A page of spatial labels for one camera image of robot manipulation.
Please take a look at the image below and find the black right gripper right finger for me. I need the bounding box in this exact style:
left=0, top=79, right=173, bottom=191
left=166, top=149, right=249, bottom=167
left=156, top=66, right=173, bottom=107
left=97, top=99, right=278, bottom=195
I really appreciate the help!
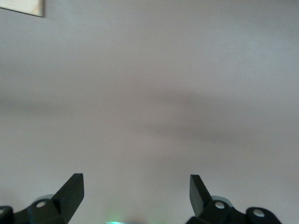
left=186, top=174, right=281, bottom=224

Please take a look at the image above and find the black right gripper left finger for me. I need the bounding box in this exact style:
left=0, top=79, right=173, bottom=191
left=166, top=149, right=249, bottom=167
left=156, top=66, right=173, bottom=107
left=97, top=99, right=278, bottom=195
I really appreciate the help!
left=0, top=173, right=85, bottom=224

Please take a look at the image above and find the bamboo cutting board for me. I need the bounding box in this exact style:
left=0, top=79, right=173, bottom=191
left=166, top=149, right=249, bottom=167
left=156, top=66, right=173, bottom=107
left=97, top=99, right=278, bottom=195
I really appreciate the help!
left=0, top=0, right=45, bottom=18

